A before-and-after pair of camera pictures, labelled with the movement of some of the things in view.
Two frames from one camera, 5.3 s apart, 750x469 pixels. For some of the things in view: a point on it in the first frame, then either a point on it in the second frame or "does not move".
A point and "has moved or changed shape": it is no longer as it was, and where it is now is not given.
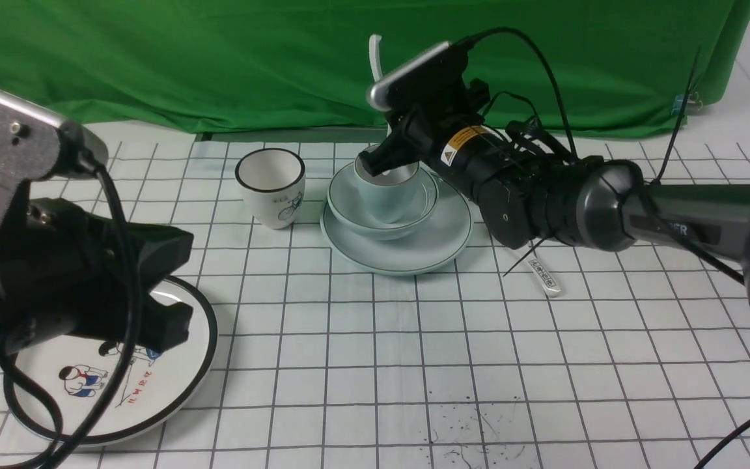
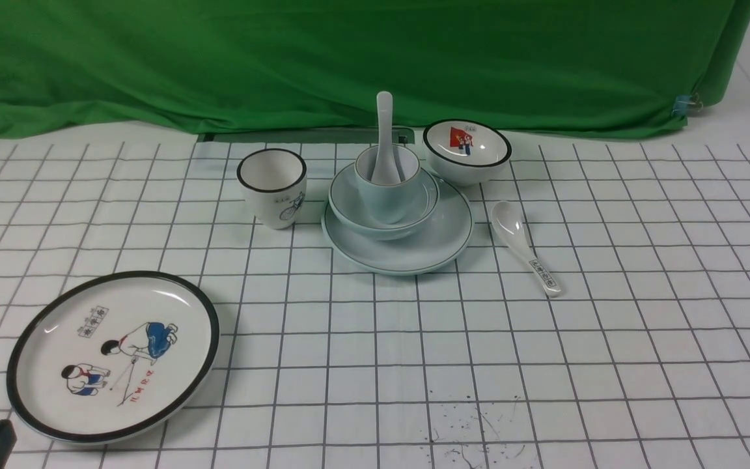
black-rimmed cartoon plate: x=66 y=379 does not move
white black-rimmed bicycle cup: x=273 y=181 does not move
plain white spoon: x=374 y=55 has moved or changed shape
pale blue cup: x=388 y=193 does not move
